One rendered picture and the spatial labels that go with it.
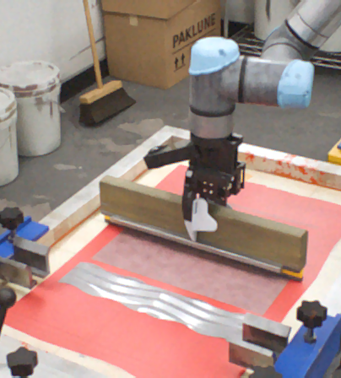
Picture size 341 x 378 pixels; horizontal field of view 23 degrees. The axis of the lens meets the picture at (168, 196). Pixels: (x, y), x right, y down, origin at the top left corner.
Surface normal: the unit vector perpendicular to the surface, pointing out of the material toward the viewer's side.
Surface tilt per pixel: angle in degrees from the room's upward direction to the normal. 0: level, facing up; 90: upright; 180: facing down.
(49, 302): 0
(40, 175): 0
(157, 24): 84
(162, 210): 90
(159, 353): 0
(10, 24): 90
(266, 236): 90
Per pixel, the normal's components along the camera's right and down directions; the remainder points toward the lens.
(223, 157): -0.50, 0.45
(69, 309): -0.02, -0.86
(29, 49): 0.86, 0.24
